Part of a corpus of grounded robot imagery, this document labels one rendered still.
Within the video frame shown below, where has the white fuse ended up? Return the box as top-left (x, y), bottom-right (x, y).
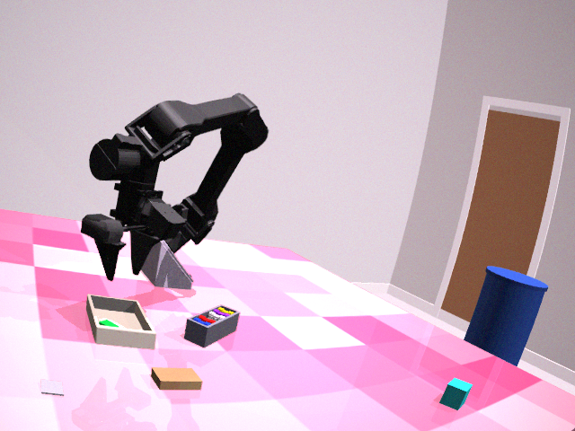
top-left (208, 312), bottom-right (225, 322)

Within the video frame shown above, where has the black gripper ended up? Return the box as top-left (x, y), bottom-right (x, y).
top-left (81, 180), bottom-right (162, 281)

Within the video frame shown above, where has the tan flat block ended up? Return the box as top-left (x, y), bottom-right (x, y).
top-left (151, 367), bottom-right (202, 391)

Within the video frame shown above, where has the teal cube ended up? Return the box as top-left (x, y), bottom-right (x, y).
top-left (439, 378), bottom-right (473, 410)

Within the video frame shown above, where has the beige square tray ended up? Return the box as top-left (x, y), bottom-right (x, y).
top-left (86, 294), bottom-right (156, 350)

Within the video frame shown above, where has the green fuse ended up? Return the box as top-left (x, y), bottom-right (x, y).
top-left (99, 320), bottom-right (124, 328)

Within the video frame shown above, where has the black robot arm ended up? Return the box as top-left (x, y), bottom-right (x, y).
top-left (89, 93), bottom-right (270, 254)

